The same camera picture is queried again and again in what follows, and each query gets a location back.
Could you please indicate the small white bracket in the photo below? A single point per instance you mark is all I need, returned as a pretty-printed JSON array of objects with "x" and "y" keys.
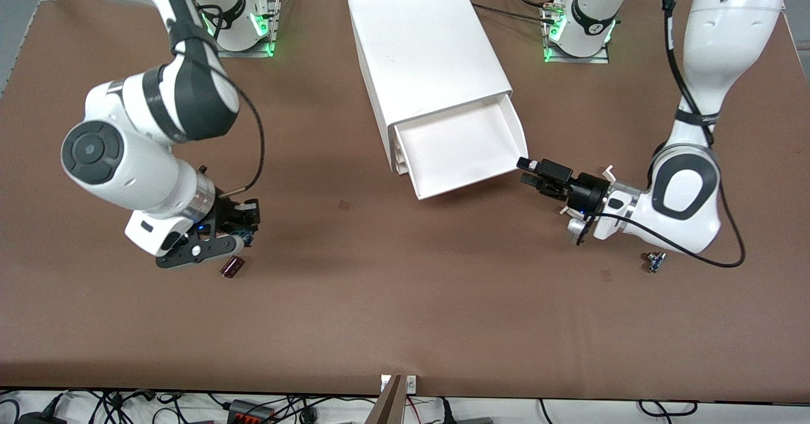
[
  {"x": 411, "y": 384},
  {"x": 385, "y": 383}
]

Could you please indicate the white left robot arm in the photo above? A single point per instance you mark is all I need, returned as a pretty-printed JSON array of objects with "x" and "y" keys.
[{"x": 728, "y": 31}]

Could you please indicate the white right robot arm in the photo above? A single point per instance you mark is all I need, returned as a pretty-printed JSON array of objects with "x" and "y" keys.
[{"x": 133, "y": 177}]

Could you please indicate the grey metal base plate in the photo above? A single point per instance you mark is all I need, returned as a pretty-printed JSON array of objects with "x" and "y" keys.
[
  {"x": 253, "y": 52},
  {"x": 595, "y": 60}
]

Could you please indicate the white drawer cabinet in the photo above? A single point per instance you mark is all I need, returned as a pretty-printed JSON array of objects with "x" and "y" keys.
[{"x": 424, "y": 44}]

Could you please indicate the brown wooden post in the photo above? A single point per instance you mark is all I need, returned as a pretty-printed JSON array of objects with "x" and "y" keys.
[{"x": 387, "y": 405}]

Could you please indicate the black power strip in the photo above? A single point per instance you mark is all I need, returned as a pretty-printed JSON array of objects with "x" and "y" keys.
[{"x": 250, "y": 414}]

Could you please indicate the dark maroon capacitor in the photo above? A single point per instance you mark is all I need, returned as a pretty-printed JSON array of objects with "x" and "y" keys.
[{"x": 231, "y": 267}]

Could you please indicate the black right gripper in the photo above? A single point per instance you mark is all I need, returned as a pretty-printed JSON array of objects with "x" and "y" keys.
[{"x": 226, "y": 211}]

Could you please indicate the small blue potentiometer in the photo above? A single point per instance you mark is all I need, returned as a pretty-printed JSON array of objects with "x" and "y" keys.
[{"x": 655, "y": 261}]

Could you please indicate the white curved plastic bracket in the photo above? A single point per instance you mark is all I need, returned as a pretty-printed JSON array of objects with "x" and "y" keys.
[{"x": 609, "y": 172}]

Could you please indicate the black power adapter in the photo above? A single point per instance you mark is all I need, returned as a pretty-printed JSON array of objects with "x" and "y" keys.
[{"x": 38, "y": 419}]

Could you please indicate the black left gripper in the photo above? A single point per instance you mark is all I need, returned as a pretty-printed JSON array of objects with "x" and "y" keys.
[{"x": 589, "y": 195}]

